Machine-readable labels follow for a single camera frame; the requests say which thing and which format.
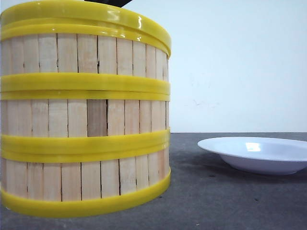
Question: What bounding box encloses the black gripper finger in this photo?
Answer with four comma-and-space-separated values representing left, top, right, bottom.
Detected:
85, 0, 132, 8

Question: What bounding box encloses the woven bamboo steamer lid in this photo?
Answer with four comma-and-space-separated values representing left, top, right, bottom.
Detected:
0, 0, 171, 56

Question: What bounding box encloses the front bamboo steamer drawer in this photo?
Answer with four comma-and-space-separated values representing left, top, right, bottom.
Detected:
1, 143, 171, 218

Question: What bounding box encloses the white plate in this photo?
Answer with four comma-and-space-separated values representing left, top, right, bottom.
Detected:
198, 137, 307, 175

